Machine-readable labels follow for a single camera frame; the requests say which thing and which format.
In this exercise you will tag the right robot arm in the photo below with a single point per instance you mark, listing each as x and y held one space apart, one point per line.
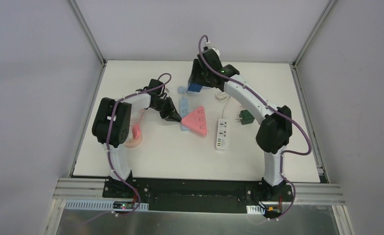
275 127

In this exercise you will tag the dark green cube socket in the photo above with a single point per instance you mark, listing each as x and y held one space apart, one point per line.
245 117

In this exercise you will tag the light blue power strip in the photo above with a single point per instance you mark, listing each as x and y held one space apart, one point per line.
184 107

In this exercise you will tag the aluminium frame rail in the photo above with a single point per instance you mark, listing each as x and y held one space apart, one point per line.
306 193

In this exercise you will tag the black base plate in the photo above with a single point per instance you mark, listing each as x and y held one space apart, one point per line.
212 196

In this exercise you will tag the pink triangular power strip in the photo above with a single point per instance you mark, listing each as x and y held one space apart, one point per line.
195 121

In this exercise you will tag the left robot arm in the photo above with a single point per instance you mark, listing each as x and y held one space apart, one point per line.
111 125

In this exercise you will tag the pink round socket base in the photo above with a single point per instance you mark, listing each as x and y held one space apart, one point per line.
136 137

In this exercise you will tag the blue cube socket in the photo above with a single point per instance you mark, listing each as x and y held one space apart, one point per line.
195 88

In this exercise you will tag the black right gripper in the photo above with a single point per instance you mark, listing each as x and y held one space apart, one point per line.
196 79

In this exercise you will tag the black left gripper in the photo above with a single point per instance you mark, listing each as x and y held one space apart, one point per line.
165 105

